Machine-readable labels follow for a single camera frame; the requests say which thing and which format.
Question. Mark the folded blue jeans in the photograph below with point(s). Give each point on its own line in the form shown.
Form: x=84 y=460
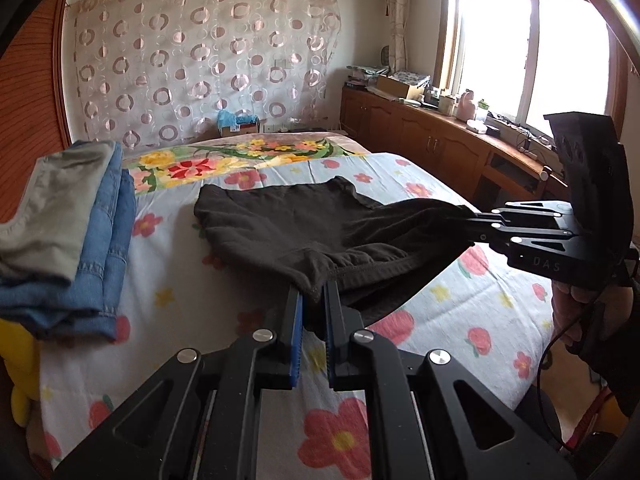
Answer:
x=128 y=230

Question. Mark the open cardboard box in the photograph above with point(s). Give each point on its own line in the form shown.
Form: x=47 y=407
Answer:
x=400 y=87

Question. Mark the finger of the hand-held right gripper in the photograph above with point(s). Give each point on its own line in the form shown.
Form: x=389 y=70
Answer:
x=530 y=212
x=520 y=236

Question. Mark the small cardboard box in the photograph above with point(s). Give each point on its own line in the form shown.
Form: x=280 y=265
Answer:
x=240 y=129

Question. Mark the yellow plush toy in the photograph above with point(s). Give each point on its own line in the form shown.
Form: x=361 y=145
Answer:
x=20 y=370

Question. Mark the stack of books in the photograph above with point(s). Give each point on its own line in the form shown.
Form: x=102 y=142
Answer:
x=365 y=75

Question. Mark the wooden-framed window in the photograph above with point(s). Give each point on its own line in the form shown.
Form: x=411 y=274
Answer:
x=500 y=35

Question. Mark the long wooden cabinet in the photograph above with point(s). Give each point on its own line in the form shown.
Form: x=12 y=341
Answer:
x=400 y=130

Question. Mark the white tissue pack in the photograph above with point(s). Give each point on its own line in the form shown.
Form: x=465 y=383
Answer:
x=477 y=127

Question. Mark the small black box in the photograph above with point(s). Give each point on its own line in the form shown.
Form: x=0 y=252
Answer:
x=492 y=131

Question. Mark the patterned window curtain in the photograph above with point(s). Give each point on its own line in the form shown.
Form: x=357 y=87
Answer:
x=400 y=20

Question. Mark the folded grey pants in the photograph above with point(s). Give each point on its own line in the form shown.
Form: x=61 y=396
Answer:
x=55 y=210

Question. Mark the blue plastic bag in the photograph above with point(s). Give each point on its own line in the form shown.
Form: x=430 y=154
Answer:
x=232 y=119

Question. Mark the circle-patterned sheer curtain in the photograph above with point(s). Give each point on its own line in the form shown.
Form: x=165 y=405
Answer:
x=200 y=60

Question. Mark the stack of folded clothes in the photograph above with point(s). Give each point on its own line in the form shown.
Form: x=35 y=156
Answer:
x=100 y=240

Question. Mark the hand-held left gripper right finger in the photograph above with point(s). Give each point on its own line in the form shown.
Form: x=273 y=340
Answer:
x=327 y=345

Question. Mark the green-lidded jar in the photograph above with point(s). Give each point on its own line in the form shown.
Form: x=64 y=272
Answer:
x=482 y=110

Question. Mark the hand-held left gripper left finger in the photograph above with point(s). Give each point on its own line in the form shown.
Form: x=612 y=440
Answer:
x=296 y=340

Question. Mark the person's right hand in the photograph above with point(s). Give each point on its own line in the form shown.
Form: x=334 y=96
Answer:
x=572 y=315

